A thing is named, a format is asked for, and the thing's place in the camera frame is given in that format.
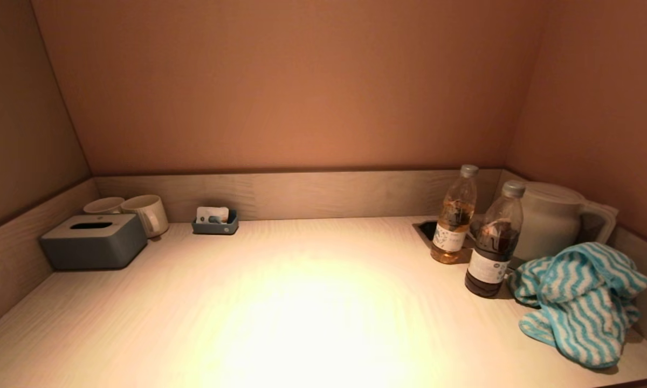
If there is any small grey tray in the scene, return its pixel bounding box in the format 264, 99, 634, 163
191, 209, 239, 235

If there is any plastic bottle amber drink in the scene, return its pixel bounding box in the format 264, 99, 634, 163
431, 164, 479, 265

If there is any white ceramic mug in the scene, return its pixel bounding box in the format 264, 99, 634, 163
120, 195, 169, 239
82, 196, 125, 215

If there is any plastic bottle dark drink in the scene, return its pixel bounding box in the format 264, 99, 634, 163
465, 181, 527, 298

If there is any recessed dark socket panel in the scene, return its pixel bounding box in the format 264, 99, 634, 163
413, 218, 478, 265

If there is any grey tissue box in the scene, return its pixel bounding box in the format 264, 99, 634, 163
38, 213, 147, 271

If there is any blue white striped cloth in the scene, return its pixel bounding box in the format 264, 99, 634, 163
510, 242, 647, 369

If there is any white electric kettle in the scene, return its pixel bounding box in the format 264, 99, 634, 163
510, 181, 621, 264

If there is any white sachet packet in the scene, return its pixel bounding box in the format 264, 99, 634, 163
196, 206, 229, 224

